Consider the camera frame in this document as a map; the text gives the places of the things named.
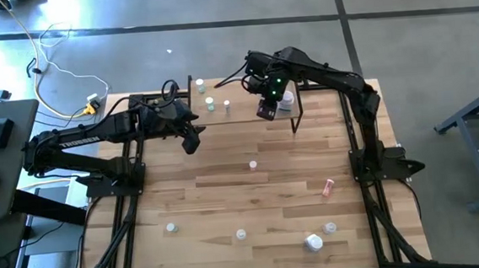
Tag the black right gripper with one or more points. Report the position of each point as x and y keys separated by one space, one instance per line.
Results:
x=269 y=75

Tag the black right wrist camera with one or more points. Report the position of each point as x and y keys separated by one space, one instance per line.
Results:
x=266 y=111

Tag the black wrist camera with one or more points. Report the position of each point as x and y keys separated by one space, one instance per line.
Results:
x=190 y=143
x=266 y=111

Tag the clear pill bottle white cap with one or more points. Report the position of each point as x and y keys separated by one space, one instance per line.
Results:
x=330 y=227

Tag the gray desk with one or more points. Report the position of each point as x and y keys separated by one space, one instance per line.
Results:
x=13 y=166

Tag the gray metal stand frame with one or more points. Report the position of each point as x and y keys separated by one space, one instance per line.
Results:
x=476 y=159

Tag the white power adapter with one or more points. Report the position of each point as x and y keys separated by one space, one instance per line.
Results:
x=92 y=97

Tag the small pink pill bottle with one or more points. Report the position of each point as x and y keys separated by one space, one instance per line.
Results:
x=252 y=165

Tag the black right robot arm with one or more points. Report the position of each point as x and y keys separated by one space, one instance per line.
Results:
x=337 y=76

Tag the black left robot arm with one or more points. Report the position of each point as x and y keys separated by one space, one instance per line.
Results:
x=108 y=128

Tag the yellow power plug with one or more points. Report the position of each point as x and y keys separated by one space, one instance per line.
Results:
x=90 y=108

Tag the wooden shelf with black legs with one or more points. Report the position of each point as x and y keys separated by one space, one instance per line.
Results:
x=237 y=96

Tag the red transparent pill bottle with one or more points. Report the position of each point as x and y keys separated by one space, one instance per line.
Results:
x=328 y=188

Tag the white bottle with blue label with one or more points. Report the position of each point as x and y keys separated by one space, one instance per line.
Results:
x=286 y=101

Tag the black desk leg beam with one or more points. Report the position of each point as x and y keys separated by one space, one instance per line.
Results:
x=46 y=208

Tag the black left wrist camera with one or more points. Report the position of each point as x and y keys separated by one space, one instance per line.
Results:
x=190 y=143

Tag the white tube with striped label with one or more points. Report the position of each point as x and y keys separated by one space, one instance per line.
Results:
x=226 y=106

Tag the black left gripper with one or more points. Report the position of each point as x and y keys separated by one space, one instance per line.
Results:
x=162 y=118

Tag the green transparent pill bottle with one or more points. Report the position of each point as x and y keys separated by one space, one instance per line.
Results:
x=209 y=103

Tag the white bottle with ribbed cap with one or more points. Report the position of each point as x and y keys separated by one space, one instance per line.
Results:
x=241 y=234

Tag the large white plastic jar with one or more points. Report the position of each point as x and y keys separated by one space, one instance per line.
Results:
x=314 y=242

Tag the gray floor mat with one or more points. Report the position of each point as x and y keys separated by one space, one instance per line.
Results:
x=52 y=242

